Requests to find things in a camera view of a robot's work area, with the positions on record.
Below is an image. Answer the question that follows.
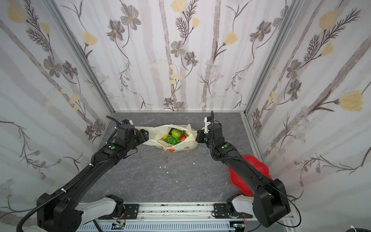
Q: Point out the yellow printed plastic bag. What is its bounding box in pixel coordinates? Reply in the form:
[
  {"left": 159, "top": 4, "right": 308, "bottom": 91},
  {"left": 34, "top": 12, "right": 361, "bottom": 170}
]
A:
[{"left": 136, "top": 124, "right": 198, "bottom": 152}]

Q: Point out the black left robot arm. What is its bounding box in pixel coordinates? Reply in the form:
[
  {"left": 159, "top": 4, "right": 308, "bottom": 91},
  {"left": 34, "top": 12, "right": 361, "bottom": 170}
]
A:
[{"left": 37, "top": 124, "right": 149, "bottom": 232}]

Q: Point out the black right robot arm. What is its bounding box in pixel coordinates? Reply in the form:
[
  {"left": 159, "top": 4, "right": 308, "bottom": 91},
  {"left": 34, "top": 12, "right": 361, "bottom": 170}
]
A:
[{"left": 196, "top": 117, "right": 291, "bottom": 227}]

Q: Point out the red green mango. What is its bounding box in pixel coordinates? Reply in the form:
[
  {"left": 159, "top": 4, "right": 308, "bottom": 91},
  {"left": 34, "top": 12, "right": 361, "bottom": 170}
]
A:
[{"left": 179, "top": 134, "right": 186, "bottom": 142}]

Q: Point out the yellow banana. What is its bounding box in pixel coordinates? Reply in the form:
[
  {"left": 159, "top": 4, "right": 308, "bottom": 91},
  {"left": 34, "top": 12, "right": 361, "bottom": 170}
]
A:
[{"left": 161, "top": 134, "right": 169, "bottom": 141}]

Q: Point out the light green custard apple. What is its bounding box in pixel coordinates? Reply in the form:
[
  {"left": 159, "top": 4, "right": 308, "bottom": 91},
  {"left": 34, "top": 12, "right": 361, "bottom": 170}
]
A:
[{"left": 171, "top": 129, "right": 183, "bottom": 139}]

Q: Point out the green grape bunch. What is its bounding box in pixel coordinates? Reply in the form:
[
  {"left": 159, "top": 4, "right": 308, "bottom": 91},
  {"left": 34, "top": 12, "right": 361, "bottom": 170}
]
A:
[{"left": 165, "top": 136, "right": 181, "bottom": 146}]

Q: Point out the red flower-shaped plate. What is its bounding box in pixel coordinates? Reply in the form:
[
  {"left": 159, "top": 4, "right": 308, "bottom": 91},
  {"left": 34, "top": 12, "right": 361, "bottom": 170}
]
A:
[{"left": 226, "top": 155, "right": 272, "bottom": 197}]

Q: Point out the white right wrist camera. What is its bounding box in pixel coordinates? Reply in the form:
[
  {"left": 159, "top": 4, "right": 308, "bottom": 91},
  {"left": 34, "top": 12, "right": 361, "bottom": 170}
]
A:
[{"left": 203, "top": 116, "right": 211, "bottom": 134}]

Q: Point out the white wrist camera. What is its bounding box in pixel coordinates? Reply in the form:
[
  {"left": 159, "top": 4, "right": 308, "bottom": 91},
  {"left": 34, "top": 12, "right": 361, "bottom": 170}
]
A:
[
  {"left": 121, "top": 119, "right": 133, "bottom": 125},
  {"left": 203, "top": 116, "right": 211, "bottom": 134}
]

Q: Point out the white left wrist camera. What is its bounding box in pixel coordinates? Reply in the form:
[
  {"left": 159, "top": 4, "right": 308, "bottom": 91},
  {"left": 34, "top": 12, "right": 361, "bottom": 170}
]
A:
[{"left": 121, "top": 119, "right": 133, "bottom": 125}]

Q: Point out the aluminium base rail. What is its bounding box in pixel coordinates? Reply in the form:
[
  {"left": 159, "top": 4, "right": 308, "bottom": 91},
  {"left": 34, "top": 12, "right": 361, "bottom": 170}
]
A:
[{"left": 57, "top": 202, "right": 293, "bottom": 222}]

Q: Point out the white slotted cable duct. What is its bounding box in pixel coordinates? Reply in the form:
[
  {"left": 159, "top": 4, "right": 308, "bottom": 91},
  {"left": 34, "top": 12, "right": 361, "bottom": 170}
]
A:
[{"left": 75, "top": 221, "right": 235, "bottom": 232}]

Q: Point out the black left corrugated cable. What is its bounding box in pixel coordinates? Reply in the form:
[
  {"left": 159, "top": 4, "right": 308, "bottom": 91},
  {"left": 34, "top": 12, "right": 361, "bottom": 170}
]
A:
[{"left": 16, "top": 165, "right": 93, "bottom": 232}]

